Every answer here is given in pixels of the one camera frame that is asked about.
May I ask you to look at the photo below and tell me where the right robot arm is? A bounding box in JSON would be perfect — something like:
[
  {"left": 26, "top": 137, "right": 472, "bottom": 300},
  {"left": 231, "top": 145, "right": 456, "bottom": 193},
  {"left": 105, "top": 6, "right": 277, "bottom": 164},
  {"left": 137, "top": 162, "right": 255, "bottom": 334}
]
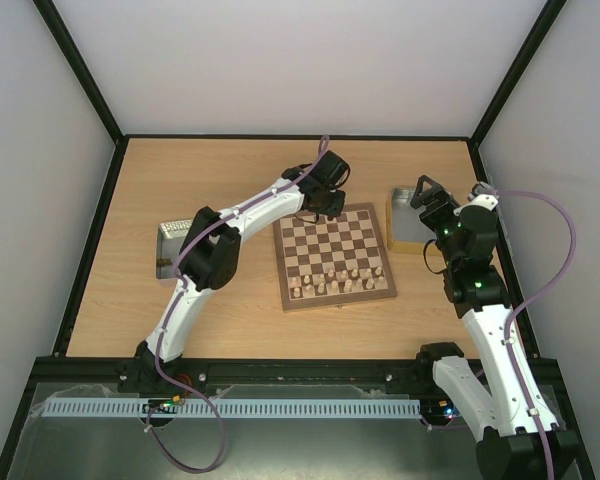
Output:
[{"left": 410, "top": 175, "right": 579, "bottom": 479}]

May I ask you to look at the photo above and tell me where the wooden chess board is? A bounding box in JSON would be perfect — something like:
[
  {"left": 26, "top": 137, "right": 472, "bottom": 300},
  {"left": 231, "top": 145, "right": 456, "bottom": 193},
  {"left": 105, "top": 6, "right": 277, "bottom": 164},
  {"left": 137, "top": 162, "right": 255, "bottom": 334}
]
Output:
[{"left": 273, "top": 203, "right": 397, "bottom": 312}]

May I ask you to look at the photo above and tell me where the dark chess piece in tray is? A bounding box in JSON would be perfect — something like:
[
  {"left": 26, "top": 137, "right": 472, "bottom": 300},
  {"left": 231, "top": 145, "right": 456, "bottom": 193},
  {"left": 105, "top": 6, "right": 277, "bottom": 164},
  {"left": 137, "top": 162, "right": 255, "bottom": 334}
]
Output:
[{"left": 156, "top": 258, "right": 172, "bottom": 268}]

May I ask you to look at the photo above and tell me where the right metal tin tray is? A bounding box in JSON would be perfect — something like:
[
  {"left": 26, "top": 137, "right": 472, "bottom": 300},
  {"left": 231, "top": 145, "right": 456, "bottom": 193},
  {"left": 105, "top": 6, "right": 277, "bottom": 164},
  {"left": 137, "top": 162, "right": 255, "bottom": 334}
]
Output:
[{"left": 386, "top": 187, "right": 435, "bottom": 254}]

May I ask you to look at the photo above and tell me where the metal tin tray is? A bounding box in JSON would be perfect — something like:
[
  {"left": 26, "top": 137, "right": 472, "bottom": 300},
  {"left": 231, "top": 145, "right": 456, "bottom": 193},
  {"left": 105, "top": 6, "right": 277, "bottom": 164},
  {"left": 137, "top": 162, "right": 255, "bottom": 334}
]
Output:
[
  {"left": 155, "top": 219, "right": 192, "bottom": 280},
  {"left": 386, "top": 187, "right": 435, "bottom": 254}
]

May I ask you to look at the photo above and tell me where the left metal tin tray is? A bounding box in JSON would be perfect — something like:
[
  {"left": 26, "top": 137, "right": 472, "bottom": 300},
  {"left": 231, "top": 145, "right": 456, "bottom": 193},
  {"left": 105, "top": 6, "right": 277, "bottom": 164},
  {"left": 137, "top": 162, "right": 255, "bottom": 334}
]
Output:
[{"left": 155, "top": 219, "right": 192, "bottom": 280}]

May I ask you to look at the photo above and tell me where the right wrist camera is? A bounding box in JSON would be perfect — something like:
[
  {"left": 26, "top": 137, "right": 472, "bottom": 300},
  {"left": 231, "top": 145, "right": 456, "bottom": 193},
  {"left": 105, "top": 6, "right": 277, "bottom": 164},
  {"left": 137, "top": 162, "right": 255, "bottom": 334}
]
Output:
[{"left": 468, "top": 181, "right": 498, "bottom": 200}]

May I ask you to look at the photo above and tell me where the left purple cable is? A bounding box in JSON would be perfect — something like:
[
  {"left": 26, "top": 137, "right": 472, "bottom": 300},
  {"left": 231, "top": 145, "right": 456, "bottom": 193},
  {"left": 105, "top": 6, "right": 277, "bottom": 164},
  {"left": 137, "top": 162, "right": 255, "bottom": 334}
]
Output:
[{"left": 144, "top": 134, "right": 331, "bottom": 474}]

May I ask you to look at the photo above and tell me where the purple cable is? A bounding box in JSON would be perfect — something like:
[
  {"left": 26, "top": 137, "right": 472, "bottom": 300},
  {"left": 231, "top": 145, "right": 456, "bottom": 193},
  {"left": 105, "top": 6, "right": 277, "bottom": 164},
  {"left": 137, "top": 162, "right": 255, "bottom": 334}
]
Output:
[
  {"left": 494, "top": 189, "right": 577, "bottom": 480},
  {"left": 144, "top": 134, "right": 331, "bottom": 474}
]

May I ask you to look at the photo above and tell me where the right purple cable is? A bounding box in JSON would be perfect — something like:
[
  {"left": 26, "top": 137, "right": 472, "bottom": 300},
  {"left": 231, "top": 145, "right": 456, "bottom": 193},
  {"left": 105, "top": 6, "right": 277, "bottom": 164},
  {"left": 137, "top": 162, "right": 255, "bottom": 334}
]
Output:
[{"left": 494, "top": 189, "right": 577, "bottom": 480}]

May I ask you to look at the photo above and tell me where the light blue cable duct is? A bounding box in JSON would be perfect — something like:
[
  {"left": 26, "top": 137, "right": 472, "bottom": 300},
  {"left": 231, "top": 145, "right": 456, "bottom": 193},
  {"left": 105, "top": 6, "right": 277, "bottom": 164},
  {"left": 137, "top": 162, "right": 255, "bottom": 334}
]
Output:
[{"left": 41, "top": 397, "right": 421, "bottom": 419}]

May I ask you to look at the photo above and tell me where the black frame base rail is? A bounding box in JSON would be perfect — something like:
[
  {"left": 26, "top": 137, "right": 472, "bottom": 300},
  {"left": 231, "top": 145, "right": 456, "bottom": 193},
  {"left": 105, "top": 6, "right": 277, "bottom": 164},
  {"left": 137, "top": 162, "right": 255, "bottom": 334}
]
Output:
[{"left": 34, "top": 354, "right": 561, "bottom": 396}]

